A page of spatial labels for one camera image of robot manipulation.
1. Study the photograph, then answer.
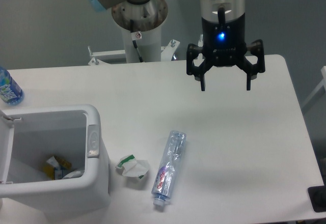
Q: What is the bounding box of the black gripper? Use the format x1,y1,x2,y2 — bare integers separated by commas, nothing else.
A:
185,16,266,92

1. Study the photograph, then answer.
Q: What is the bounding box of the crushed clear plastic bottle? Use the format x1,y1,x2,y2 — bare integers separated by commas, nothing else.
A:
151,130,186,208

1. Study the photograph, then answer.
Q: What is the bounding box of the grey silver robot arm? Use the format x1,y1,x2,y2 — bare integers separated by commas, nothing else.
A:
89,0,265,90

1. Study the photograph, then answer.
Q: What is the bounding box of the yellow wrapper trash in bin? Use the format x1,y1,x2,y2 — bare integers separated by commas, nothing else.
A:
42,155,85,180

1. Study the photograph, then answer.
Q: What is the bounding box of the white trash can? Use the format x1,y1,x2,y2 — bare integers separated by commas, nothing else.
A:
1,105,111,213

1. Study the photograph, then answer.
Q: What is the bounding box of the black clamp at table edge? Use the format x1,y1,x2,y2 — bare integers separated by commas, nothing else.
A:
308,185,325,213

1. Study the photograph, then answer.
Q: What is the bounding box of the blue labelled water bottle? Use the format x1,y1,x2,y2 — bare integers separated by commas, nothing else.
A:
1,67,24,106

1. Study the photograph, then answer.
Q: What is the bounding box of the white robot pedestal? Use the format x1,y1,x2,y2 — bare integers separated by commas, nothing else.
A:
111,0,169,64

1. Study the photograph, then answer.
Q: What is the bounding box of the black cable on pedestal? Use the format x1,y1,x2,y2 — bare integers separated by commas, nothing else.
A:
129,19,144,63

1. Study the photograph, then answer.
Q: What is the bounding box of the white frame at right edge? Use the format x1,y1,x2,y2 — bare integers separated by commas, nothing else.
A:
301,66,325,115

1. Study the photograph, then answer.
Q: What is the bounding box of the white metal base bracket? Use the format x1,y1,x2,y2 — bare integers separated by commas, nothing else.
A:
88,39,180,66

